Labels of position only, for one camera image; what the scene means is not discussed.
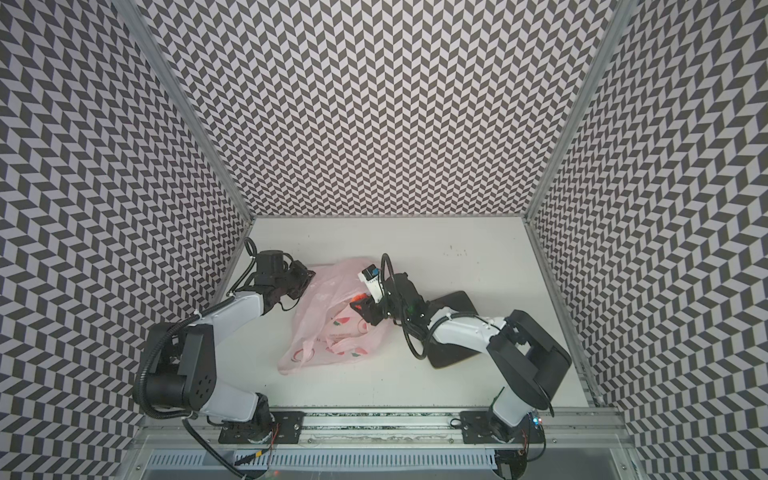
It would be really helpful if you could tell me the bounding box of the pink plastic bag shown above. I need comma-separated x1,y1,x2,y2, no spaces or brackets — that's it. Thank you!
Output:
277,257,393,375

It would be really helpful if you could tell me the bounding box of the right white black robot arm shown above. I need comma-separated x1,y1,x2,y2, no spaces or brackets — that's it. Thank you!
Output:
350,266,572,445

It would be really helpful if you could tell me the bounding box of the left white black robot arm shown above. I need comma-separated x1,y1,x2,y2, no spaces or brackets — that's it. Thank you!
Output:
132,250,316,444

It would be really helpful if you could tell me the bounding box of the black square plate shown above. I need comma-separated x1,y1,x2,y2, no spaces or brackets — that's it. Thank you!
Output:
425,291,492,369

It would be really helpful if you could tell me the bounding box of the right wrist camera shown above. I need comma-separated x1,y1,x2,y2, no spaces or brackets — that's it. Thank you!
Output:
358,264,384,304

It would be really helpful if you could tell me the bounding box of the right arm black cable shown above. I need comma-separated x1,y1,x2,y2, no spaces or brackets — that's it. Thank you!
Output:
379,253,481,361

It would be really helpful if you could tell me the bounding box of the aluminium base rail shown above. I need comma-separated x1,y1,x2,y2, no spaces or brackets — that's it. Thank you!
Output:
134,406,634,451

